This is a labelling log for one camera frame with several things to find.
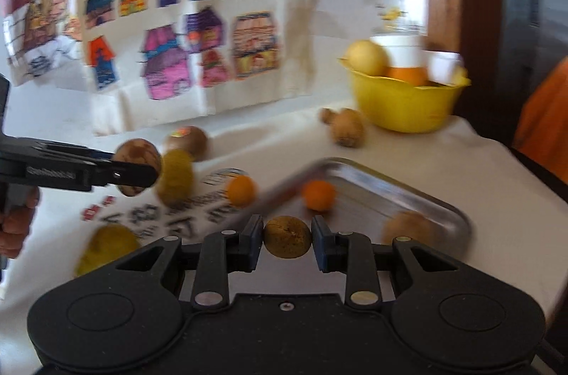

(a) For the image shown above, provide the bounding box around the brown kiwi with sticker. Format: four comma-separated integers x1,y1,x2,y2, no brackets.
164,126,209,162

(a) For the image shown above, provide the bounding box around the striped pepino in tray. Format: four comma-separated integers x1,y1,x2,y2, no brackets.
381,211,436,246

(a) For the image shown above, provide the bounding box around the person left hand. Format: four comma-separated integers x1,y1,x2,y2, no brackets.
0,187,40,259

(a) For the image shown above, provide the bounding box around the striped pepino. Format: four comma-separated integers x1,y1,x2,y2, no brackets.
330,109,365,148
381,211,436,246

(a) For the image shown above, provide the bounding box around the small white cup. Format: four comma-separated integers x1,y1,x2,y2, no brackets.
426,51,461,85

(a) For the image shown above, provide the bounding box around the small orange in tray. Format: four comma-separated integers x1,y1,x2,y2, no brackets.
301,180,336,212

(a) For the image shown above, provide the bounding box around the white plastic jar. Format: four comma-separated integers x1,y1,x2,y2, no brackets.
371,32,426,68

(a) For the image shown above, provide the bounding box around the small brown round fruit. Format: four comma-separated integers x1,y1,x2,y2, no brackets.
264,215,311,259

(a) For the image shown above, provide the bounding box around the girl orange dress painting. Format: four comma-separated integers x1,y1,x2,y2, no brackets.
513,58,568,184

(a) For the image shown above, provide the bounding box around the small orange kumquat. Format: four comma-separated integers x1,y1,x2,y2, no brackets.
225,175,256,208

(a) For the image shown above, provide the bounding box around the yellow plastic bowl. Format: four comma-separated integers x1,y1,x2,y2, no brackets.
339,58,471,134

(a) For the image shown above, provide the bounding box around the yellow-green mango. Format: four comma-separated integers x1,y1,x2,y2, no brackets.
155,149,193,208

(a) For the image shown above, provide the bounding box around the houses drawing paper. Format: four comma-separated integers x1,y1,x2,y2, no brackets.
82,0,315,136

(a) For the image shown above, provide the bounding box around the metal tray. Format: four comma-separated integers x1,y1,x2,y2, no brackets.
219,158,474,260

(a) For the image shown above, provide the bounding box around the small brown longan fruit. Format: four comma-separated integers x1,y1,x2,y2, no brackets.
319,108,337,125

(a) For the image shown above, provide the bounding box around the striped pepino melon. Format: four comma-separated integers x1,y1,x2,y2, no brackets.
112,139,162,197

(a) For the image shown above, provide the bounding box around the yellow mango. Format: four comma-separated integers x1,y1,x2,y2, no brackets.
74,224,141,277

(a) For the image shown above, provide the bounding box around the large yellow pear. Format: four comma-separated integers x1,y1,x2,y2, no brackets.
345,40,390,76

